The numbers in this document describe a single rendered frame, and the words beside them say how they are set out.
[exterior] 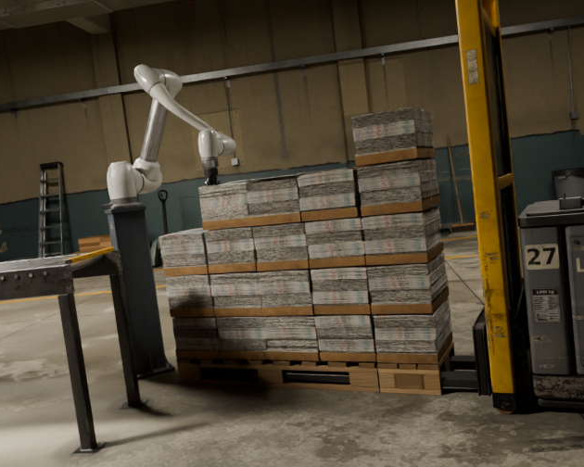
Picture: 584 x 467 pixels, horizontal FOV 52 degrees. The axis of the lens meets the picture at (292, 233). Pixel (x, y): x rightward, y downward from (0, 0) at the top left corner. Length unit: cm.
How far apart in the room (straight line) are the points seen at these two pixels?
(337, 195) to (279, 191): 31
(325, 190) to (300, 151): 692
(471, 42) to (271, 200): 118
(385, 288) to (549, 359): 74
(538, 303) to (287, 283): 116
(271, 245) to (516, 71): 751
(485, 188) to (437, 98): 739
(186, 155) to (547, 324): 821
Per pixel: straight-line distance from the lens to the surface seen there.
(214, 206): 311
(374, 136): 272
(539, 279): 249
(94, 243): 1001
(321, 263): 285
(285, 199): 289
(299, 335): 299
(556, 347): 255
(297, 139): 973
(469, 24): 248
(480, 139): 243
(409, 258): 271
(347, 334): 288
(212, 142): 327
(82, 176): 1079
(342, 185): 277
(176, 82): 368
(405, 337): 280
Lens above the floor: 102
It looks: 5 degrees down
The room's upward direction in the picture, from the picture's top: 7 degrees counter-clockwise
